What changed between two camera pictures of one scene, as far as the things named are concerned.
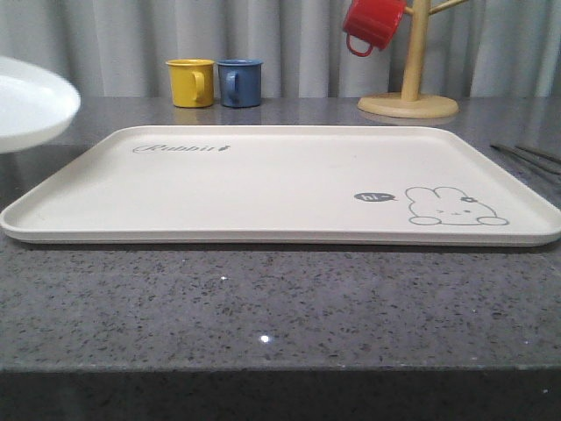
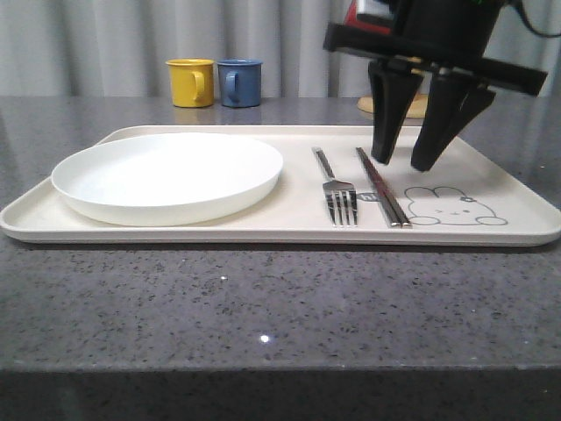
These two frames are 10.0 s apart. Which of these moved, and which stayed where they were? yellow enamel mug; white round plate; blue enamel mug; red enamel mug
Moved: white round plate
Stayed: blue enamel mug; yellow enamel mug; red enamel mug
